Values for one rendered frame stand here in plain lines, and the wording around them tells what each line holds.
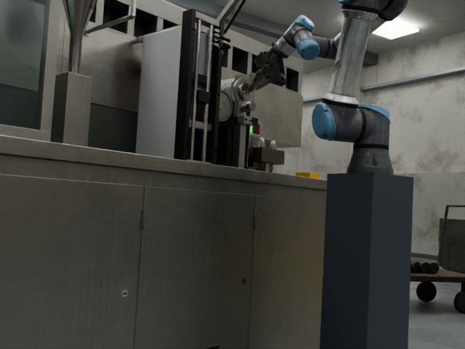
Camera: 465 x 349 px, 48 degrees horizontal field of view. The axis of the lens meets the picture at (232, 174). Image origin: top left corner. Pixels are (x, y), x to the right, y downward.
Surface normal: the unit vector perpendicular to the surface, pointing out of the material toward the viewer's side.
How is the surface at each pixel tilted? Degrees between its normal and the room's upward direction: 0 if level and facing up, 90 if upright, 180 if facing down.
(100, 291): 90
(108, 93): 90
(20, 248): 90
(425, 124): 90
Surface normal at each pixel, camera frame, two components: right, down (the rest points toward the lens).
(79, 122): 0.74, 0.00
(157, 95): -0.67, -0.08
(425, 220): -0.83, -0.08
